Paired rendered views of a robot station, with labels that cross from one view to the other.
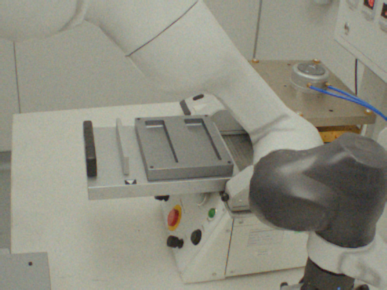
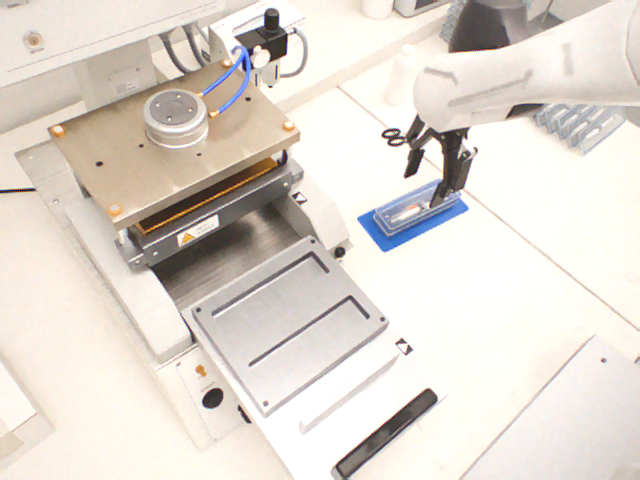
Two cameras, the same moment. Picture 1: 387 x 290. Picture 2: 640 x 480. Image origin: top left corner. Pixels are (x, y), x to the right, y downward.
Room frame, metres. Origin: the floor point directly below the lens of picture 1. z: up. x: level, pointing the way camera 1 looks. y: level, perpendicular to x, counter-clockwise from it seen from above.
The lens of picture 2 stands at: (1.07, 0.31, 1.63)
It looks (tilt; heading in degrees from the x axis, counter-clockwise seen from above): 56 degrees down; 240
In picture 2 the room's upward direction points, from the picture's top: 9 degrees clockwise
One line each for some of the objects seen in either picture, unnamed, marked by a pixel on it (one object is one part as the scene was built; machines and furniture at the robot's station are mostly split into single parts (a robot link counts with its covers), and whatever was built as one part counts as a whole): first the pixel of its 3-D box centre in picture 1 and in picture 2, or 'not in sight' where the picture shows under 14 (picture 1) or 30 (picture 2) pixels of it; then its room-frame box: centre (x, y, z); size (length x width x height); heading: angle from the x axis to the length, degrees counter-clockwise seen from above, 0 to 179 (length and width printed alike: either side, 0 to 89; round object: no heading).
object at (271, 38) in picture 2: not in sight; (261, 58); (0.81, -0.41, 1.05); 0.15 x 0.05 x 0.15; 15
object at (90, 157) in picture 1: (89, 146); (386, 434); (0.88, 0.21, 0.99); 0.15 x 0.02 x 0.04; 15
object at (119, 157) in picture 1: (157, 150); (312, 350); (0.91, 0.07, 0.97); 0.30 x 0.22 x 0.08; 105
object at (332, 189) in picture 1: (320, 184); (501, 55); (0.55, -0.16, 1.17); 0.18 x 0.10 x 0.13; 83
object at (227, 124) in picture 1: (248, 115); (126, 275); (1.11, -0.12, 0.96); 0.25 x 0.05 x 0.07; 105
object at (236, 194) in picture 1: (287, 184); (291, 191); (0.84, -0.19, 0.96); 0.26 x 0.05 x 0.07; 105
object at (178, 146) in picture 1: (180, 144); (291, 318); (0.93, 0.03, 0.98); 0.20 x 0.17 x 0.03; 15
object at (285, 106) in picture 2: not in sight; (321, 34); (0.51, -0.79, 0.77); 0.84 x 0.30 x 0.04; 19
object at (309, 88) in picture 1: (323, 100); (181, 123); (0.98, -0.26, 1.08); 0.31 x 0.24 x 0.13; 15
